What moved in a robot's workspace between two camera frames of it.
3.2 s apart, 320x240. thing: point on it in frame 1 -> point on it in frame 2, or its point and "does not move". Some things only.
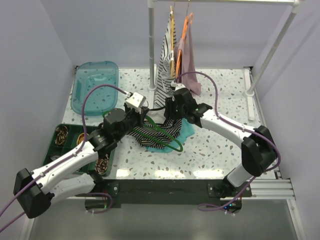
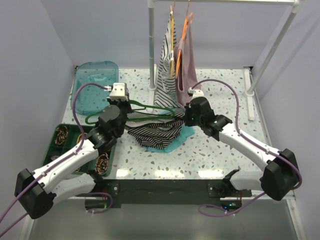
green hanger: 157,141 -> 141,103
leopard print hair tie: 62,132 does not move
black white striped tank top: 157,135 does not move
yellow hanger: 172,43 does not move
